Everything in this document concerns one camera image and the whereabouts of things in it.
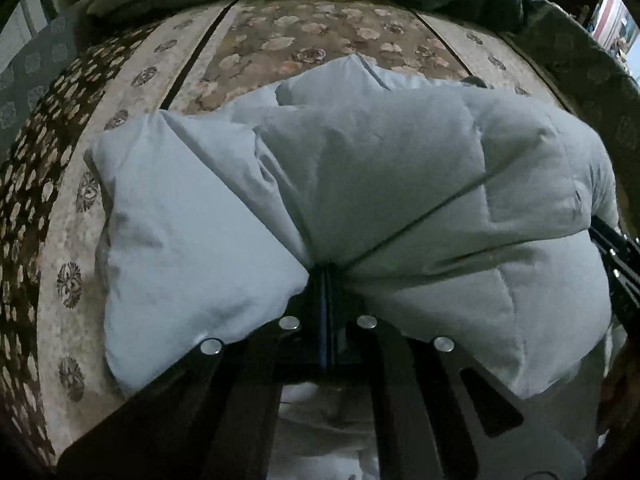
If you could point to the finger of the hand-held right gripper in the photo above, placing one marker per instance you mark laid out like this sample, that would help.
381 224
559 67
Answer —
620 255

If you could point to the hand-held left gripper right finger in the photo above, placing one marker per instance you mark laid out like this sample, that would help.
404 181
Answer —
357 340

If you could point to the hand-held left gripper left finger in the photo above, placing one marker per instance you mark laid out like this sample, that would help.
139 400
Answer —
310 320

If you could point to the light blue puffer jacket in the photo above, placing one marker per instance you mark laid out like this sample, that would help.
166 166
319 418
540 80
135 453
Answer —
400 185

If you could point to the floral patterned blanket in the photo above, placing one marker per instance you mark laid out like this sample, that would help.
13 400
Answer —
310 25

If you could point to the grey patterned bedspread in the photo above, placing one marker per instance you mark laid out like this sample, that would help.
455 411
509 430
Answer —
30 60

